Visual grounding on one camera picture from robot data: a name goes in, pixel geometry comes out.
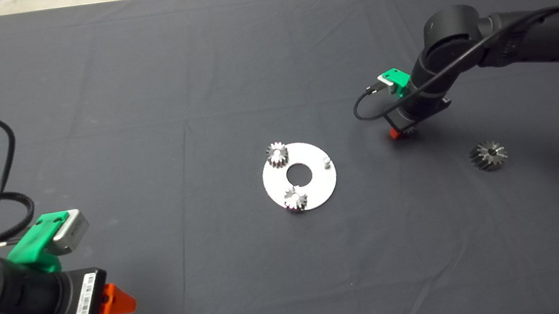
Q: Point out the green right camera mount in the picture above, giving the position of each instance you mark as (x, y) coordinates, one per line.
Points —
(396, 77)

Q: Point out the large steel gear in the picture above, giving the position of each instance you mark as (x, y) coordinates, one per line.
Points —
(489, 156)

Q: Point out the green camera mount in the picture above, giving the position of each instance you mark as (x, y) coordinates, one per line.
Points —
(29, 244)
(396, 77)

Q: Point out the small dark steel gear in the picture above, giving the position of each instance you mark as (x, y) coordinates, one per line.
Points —
(407, 130)

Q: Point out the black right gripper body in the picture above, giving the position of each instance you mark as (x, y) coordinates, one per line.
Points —
(422, 109)

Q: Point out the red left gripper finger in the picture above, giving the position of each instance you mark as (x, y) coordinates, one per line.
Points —
(117, 303)

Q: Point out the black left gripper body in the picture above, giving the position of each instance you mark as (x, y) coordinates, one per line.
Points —
(57, 303)

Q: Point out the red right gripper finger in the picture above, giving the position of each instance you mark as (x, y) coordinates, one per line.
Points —
(394, 133)

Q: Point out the silver left camera box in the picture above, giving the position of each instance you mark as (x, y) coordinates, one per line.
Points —
(72, 235)

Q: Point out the silver right camera box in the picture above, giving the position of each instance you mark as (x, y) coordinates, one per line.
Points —
(386, 83)

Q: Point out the green left camera mount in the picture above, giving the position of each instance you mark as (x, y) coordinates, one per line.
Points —
(29, 244)

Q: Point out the dark grey table cloth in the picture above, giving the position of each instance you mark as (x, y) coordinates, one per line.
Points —
(136, 89)

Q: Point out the silver camera box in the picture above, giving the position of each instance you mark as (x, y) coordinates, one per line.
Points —
(386, 83)
(72, 235)

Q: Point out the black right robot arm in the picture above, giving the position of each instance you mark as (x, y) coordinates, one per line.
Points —
(533, 36)

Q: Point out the round metal plate with hole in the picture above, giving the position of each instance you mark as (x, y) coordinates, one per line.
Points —
(275, 185)

